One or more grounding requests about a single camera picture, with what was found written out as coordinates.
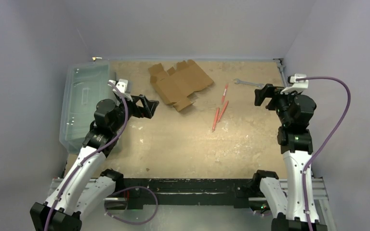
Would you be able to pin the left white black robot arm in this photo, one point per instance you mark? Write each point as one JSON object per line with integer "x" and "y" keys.
{"x": 65, "y": 208}

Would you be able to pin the brown cardboard box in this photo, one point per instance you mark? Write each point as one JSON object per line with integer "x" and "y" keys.
{"x": 175, "y": 85}

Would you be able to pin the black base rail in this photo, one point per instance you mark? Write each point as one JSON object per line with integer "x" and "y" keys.
{"x": 237, "y": 193}

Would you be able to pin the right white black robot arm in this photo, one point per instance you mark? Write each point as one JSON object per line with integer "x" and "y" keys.
{"x": 294, "y": 210}

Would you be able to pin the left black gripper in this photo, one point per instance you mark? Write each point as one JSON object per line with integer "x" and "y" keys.
{"x": 145, "y": 112}

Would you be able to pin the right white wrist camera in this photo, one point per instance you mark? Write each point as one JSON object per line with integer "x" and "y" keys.
{"x": 298, "y": 84}

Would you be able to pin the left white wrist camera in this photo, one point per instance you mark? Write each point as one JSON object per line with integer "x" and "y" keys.
{"x": 124, "y": 86}

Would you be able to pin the clear plastic storage bin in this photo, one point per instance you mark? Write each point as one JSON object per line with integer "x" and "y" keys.
{"x": 86, "y": 85}

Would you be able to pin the silver open-end wrench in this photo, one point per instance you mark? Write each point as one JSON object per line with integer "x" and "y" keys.
{"x": 238, "y": 81}

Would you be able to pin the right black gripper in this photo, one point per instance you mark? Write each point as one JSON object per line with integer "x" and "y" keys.
{"x": 271, "y": 96}

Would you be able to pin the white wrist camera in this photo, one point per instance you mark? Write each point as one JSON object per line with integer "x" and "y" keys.
{"x": 124, "y": 86}
{"x": 298, "y": 84}

